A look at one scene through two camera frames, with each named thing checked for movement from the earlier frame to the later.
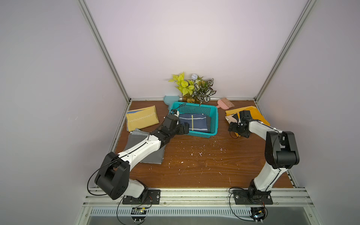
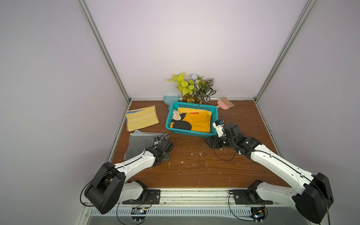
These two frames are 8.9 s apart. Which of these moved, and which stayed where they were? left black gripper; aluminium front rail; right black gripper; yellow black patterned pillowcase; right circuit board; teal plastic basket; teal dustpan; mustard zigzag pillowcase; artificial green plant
Moved: left black gripper; right black gripper; yellow black patterned pillowcase
Stayed: artificial green plant; aluminium front rail; mustard zigzag pillowcase; teal plastic basket; right circuit board; teal dustpan
